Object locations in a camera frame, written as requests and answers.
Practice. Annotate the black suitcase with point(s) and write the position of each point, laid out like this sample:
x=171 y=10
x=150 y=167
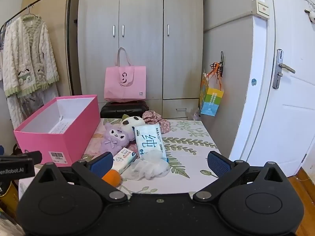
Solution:
x=118 y=109

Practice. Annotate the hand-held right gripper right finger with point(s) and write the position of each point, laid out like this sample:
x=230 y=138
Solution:
x=217 y=164

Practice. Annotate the pink cardboard box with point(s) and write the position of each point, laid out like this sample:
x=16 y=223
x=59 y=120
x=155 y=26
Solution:
x=49 y=142

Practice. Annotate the colourful gift bag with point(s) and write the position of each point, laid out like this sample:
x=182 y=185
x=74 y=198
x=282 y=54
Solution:
x=211 y=100

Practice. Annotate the pink tote bag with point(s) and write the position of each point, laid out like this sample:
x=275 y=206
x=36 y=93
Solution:
x=125 y=83

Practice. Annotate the yellow container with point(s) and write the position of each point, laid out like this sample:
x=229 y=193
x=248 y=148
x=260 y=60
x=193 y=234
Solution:
x=8 y=196

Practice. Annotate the pink floral cloth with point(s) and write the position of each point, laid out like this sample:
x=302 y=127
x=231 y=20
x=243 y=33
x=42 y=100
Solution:
x=162 y=125

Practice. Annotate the panda plush toy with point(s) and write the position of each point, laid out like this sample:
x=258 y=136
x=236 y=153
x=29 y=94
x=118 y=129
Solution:
x=133 y=121

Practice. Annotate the small white tissue box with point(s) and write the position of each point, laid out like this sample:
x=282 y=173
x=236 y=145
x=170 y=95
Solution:
x=124 y=158

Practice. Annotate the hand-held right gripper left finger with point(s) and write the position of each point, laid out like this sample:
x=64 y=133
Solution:
x=101 y=165

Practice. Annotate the black clothes rack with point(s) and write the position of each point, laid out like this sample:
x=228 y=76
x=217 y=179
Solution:
x=70 y=29

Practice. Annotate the white door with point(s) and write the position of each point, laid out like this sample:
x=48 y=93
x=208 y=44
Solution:
x=290 y=115

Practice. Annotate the white fluffy cardigan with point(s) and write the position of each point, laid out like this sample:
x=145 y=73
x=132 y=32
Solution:
x=29 y=54

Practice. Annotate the purple plush toy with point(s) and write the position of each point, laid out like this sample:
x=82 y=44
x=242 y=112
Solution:
x=115 y=137

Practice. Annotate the beige light switch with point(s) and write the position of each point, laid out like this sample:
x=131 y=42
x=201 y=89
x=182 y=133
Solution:
x=262 y=8

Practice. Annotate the small clear plastic bag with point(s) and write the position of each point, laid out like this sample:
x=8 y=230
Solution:
x=197 y=115

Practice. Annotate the white pajama pants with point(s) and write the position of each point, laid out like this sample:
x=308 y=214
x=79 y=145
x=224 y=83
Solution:
x=37 y=103

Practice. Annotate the white mesh bath sponge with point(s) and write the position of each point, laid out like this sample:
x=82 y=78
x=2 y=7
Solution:
x=147 y=167

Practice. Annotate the small hanging plush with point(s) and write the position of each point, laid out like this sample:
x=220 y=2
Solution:
x=311 y=16

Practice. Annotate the orange ball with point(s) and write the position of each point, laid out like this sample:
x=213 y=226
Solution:
x=112 y=178

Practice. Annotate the blue white tissue pack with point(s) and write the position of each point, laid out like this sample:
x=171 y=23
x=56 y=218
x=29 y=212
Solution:
x=150 y=140

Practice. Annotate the black wall hook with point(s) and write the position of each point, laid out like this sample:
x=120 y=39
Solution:
x=222 y=56

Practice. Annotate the grey wooden wardrobe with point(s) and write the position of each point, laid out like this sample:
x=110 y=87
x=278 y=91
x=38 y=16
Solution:
x=142 y=41

